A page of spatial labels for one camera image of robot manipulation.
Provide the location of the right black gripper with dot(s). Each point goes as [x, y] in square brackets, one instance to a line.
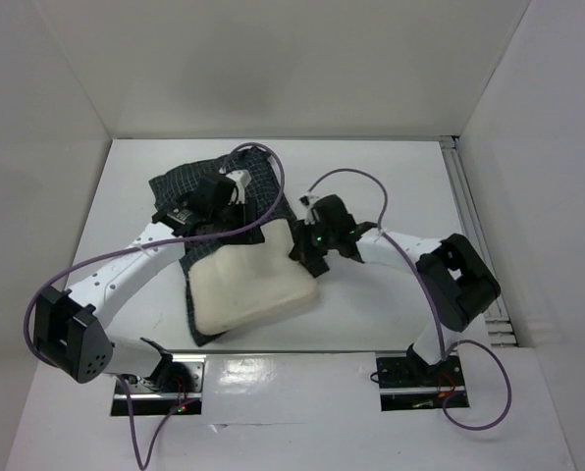
[305, 246]

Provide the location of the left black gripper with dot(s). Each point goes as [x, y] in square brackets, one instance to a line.
[252, 235]

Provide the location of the dark blue checkered pillowcase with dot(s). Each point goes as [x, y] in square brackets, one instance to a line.
[168, 187]

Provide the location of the cream white pillow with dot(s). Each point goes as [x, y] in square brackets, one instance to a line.
[240, 284]

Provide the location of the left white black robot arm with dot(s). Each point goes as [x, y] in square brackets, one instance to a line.
[70, 325]

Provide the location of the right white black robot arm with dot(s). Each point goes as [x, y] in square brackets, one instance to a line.
[455, 280]

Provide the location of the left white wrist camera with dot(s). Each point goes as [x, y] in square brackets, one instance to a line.
[242, 179]

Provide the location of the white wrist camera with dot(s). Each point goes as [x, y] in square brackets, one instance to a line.
[308, 201]
[242, 179]

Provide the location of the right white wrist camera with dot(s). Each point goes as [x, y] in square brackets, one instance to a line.
[308, 201]

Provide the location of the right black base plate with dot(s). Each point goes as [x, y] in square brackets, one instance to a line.
[401, 390]

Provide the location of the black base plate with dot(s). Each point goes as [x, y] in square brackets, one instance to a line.
[178, 387]
[401, 390]

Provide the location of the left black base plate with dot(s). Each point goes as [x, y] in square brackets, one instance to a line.
[178, 387]

